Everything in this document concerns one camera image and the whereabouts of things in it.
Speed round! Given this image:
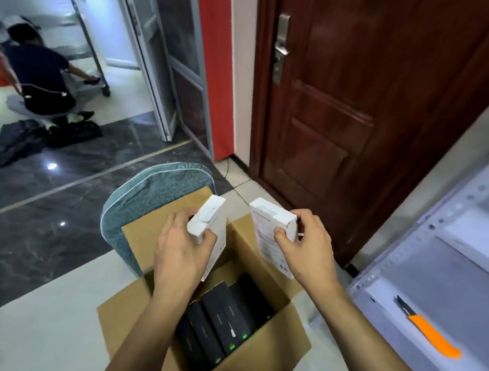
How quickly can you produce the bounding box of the person's left hand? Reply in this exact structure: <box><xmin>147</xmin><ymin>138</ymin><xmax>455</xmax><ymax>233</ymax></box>
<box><xmin>147</xmin><ymin>205</ymin><xmax>225</xmax><ymax>309</ymax></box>

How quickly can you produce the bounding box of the person's right hand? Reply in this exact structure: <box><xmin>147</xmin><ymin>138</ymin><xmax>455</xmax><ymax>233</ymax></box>
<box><xmin>271</xmin><ymin>206</ymin><xmax>343</xmax><ymax>303</ymax></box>

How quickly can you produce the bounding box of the slim white tabbed box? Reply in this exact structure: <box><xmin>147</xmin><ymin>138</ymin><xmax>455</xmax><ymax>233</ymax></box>
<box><xmin>184</xmin><ymin>193</ymin><xmax>234</xmax><ymax>283</ymax></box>
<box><xmin>248</xmin><ymin>194</ymin><xmax>304</xmax><ymax>283</ymax></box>

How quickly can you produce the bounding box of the row of slim black boxes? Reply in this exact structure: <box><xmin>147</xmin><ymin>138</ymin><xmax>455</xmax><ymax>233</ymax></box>
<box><xmin>169</xmin><ymin>270</ymin><xmax>281</xmax><ymax>371</ymax></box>

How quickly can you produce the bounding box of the small printed brown carton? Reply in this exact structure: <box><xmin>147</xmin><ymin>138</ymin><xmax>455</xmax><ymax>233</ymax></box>
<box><xmin>87</xmin><ymin>179</ymin><xmax>315</xmax><ymax>371</ymax></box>

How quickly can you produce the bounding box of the orange utility knife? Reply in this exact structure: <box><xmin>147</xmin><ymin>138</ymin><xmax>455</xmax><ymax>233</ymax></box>
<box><xmin>393</xmin><ymin>290</ymin><xmax>463</xmax><ymax>364</ymax></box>

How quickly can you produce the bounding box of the white metal shelving rack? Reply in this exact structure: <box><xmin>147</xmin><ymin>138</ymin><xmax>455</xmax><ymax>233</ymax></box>
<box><xmin>336</xmin><ymin>145</ymin><xmax>489</xmax><ymax>371</ymax></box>

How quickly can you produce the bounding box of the person's left forearm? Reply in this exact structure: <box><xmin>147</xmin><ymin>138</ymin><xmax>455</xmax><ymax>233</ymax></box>
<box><xmin>74</xmin><ymin>290</ymin><xmax>199</xmax><ymax>371</ymax></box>

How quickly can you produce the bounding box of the person's right forearm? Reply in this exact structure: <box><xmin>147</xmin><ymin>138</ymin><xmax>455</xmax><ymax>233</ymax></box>
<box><xmin>308</xmin><ymin>275</ymin><xmax>416</xmax><ymax>371</ymax></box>

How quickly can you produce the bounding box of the teal fabric chair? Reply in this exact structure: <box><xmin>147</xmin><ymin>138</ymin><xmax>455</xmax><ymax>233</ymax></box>
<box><xmin>95</xmin><ymin>159</ymin><xmax>225</xmax><ymax>280</ymax></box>

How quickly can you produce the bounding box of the dark wooden door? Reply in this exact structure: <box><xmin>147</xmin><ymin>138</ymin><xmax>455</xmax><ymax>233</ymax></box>
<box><xmin>235</xmin><ymin>0</ymin><xmax>489</xmax><ymax>272</ymax></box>

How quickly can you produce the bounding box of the dark floor mat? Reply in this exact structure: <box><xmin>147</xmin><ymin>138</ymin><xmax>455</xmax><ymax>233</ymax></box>
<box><xmin>0</xmin><ymin>113</ymin><xmax>105</xmax><ymax>170</ymax></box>

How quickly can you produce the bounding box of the metal trolley cart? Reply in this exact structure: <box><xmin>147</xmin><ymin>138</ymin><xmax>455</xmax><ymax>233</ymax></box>
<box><xmin>0</xmin><ymin>0</ymin><xmax>112</xmax><ymax>108</ymax></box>

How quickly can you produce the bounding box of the glass door with metal frame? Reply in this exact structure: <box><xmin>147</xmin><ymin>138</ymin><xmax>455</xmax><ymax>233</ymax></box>
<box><xmin>121</xmin><ymin>0</ymin><xmax>217</xmax><ymax>164</ymax></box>

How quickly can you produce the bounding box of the metal door handle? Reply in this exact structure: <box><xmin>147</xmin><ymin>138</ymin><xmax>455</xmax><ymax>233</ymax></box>
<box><xmin>266</xmin><ymin>12</ymin><xmax>298</xmax><ymax>86</ymax></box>

